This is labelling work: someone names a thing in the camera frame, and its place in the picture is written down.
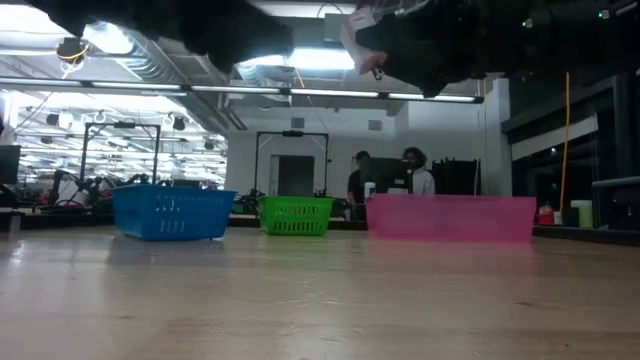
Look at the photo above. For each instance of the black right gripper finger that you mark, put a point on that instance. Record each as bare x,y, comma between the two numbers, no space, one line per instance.
382,37

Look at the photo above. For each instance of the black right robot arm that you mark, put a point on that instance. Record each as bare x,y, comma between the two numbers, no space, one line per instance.
565,35

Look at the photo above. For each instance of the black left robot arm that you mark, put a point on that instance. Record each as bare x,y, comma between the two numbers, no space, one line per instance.
125,15

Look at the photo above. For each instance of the background black robot arm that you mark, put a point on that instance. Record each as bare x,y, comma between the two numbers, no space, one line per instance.
57,185

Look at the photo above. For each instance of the pink-red translucent plastic bin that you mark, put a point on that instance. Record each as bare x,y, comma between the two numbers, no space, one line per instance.
450,217

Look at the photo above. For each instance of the grey ceiling box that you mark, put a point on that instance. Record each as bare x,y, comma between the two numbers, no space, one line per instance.
336,27

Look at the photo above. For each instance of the long ceiling light strip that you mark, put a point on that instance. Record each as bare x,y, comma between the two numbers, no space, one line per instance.
235,89

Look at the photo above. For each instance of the black panel stack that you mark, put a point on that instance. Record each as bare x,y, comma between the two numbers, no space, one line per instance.
455,177

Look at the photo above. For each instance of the black monitor back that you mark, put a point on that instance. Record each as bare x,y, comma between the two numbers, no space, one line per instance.
387,175

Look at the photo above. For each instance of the black monitor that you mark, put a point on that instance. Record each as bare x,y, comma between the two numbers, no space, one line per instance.
9,164
387,175

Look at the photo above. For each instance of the person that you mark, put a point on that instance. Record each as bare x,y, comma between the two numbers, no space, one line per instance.
359,180
422,182

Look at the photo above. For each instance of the dark grey door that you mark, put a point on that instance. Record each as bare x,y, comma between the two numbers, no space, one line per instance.
296,175

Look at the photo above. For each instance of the green plastic basket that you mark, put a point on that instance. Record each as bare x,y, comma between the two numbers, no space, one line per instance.
295,215

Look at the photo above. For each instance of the blue plastic basket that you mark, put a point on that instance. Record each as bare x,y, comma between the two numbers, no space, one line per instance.
170,215

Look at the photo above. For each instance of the red canister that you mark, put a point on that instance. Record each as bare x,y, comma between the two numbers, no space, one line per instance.
546,216

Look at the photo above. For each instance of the green white cylinder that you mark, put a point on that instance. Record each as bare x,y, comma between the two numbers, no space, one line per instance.
582,214

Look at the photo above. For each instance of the grey horizontal bar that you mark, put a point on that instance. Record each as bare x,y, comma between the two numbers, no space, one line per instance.
617,182

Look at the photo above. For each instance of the dark background table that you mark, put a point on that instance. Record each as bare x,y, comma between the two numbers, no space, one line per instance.
60,220

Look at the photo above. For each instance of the grey wall vent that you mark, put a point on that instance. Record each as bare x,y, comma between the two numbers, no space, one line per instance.
375,125
297,123

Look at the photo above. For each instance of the silver spiral air duct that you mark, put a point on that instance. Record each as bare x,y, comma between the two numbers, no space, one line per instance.
155,67

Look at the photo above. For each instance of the black gantry frame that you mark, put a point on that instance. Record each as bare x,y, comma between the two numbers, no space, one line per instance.
292,133
122,125

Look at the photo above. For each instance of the black stand post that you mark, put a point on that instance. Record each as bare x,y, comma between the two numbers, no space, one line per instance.
627,125

